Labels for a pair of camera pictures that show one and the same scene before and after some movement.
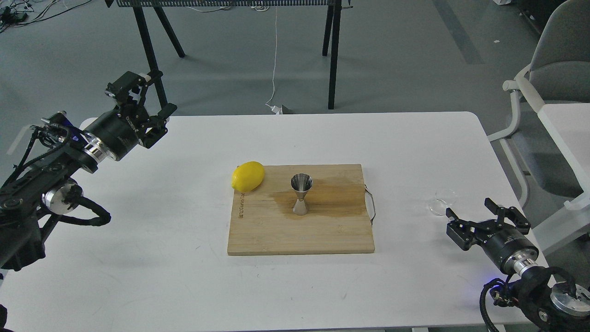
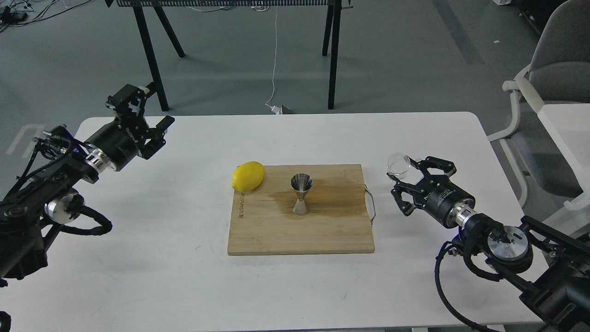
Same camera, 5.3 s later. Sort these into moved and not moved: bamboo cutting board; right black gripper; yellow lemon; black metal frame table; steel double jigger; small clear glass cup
Moved: right black gripper; small clear glass cup
Not moved: steel double jigger; bamboo cutting board; yellow lemon; black metal frame table
